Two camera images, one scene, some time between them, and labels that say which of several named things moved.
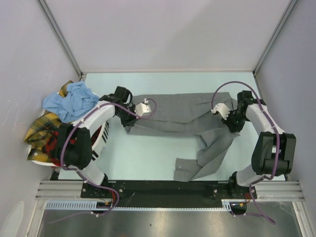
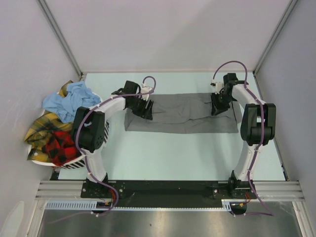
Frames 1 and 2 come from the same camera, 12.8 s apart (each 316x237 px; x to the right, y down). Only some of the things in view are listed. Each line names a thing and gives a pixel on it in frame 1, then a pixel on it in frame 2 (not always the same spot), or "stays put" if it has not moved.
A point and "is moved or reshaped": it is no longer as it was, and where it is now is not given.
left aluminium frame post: [48, 13] stays put
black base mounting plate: [170, 194] stays put
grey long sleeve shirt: [187, 114] is moved or reshaped
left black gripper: [131, 122] → [145, 113]
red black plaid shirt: [52, 147] stays put
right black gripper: [232, 128] → [217, 108]
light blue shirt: [78, 101] stays put
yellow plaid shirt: [38, 135] stays put
